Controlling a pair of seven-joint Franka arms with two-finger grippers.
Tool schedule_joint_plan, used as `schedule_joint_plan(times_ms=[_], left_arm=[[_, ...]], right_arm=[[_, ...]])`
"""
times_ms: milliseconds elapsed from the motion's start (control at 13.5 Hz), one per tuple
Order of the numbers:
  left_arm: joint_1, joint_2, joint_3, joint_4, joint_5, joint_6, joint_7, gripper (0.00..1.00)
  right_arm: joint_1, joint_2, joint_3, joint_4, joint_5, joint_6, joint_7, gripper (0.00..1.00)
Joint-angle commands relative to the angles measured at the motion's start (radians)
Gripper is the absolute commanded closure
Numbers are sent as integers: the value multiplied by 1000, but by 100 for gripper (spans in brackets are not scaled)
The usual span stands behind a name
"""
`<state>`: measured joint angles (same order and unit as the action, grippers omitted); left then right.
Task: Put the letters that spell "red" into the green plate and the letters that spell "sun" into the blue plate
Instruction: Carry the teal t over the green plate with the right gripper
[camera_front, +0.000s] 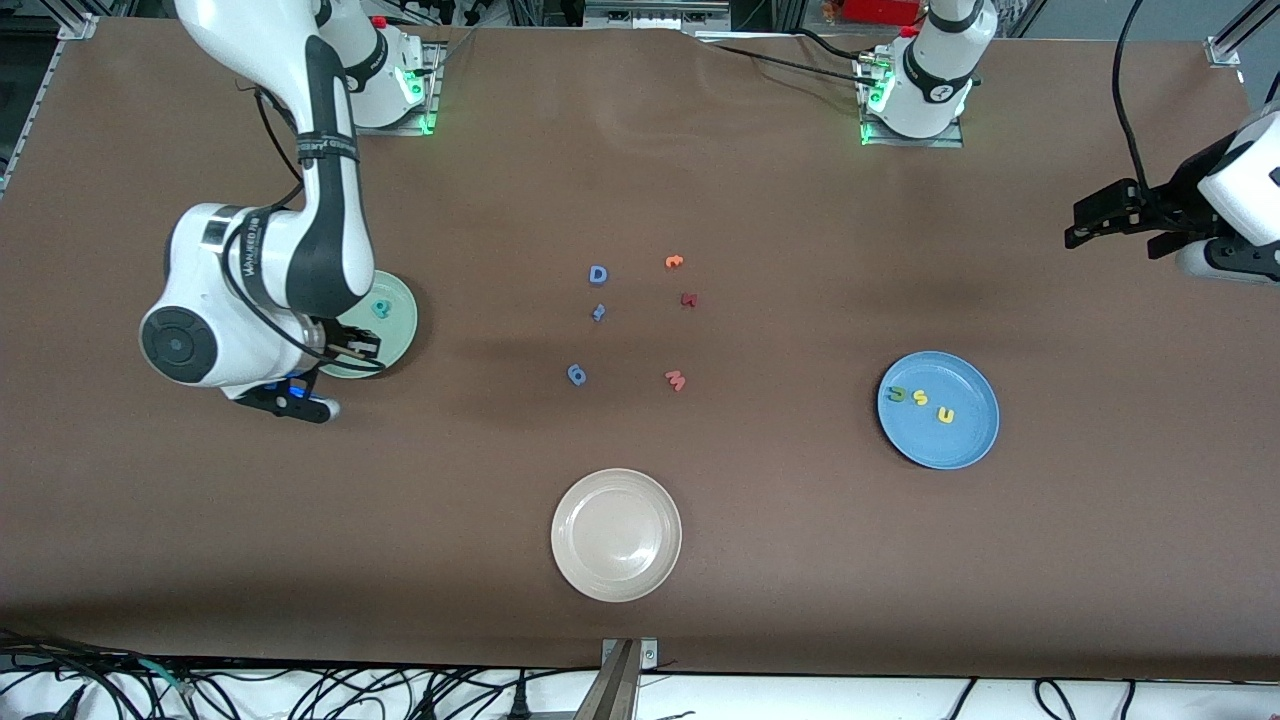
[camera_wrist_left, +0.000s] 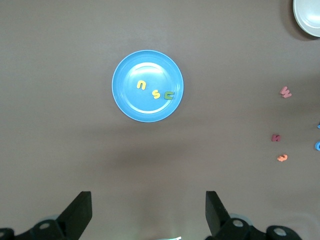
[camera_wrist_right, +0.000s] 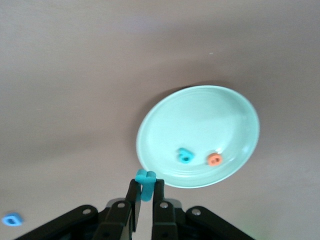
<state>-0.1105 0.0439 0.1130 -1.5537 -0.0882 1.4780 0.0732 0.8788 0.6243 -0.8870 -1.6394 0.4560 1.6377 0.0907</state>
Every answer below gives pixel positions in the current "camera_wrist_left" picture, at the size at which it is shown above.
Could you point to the yellow foam letter s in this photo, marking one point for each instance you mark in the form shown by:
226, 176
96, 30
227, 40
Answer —
156, 94

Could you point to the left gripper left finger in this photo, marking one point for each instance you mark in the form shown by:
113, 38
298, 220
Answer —
76, 212

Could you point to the beige plate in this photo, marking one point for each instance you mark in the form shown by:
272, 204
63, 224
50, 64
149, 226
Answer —
307, 15

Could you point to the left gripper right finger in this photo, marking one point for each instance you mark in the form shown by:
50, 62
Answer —
215, 212

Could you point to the green foam letter u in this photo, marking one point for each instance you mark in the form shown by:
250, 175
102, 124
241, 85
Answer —
166, 95

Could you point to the pink foam letter w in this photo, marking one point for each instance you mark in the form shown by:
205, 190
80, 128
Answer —
285, 92

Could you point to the dark red foam letter k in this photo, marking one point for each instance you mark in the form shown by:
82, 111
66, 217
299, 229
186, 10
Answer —
273, 138

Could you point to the blue foam letter D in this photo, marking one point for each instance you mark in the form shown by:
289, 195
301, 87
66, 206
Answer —
316, 146

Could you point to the orange foam letter t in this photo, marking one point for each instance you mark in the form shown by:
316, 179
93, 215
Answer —
282, 158

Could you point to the yellow foam letter n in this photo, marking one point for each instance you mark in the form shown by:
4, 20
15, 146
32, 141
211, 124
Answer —
141, 81

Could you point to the blue plate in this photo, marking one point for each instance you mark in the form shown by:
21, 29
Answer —
130, 105

